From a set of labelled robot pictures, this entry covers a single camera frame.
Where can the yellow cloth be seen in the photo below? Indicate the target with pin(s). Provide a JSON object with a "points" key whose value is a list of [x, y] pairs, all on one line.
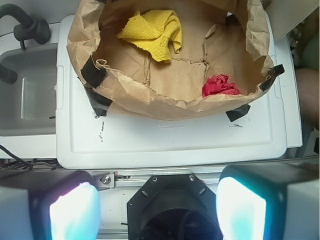
{"points": [[152, 31]]}

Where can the black octagonal mount plate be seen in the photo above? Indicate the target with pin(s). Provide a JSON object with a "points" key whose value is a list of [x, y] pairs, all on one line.
{"points": [[173, 207]]}

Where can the black tape front left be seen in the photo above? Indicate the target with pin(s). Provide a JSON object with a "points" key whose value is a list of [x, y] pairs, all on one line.
{"points": [[99, 103]]}

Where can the black tape right rim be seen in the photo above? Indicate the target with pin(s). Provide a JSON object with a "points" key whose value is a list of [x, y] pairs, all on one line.
{"points": [[273, 73]]}

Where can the grey sink basin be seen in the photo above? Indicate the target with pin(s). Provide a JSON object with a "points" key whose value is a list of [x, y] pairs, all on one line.
{"points": [[28, 106]]}

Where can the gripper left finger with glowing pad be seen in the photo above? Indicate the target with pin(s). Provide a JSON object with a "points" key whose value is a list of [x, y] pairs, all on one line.
{"points": [[49, 205]]}

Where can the black tape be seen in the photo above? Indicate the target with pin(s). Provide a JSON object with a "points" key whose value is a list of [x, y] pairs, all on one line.
{"points": [[238, 113], [99, 103]]}

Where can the black tape front right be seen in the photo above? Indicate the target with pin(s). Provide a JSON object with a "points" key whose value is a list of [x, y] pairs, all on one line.
{"points": [[238, 113]]}

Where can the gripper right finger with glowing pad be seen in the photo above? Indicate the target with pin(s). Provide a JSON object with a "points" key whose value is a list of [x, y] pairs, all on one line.
{"points": [[269, 201]]}

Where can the brown paper bag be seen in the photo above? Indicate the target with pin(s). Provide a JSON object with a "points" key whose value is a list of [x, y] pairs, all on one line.
{"points": [[219, 37]]}

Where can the black tape rim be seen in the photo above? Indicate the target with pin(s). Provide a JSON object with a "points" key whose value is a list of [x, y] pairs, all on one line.
{"points": [[273, 73], [92, 74]]}

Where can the black faucet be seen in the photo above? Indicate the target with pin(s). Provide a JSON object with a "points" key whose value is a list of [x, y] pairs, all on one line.
{"points": [[29, 27]]}

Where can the aluminium frame rail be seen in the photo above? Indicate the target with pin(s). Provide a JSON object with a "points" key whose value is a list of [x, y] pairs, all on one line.
{"points": [[111, 179]]}

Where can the black tape left rim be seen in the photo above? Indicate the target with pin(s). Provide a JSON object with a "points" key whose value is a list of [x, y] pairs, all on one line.
{"points": [[92, 74]]}

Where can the white plastic bin lid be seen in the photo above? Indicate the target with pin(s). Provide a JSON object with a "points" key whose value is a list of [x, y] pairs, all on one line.
{"points": [[118, 141]]}

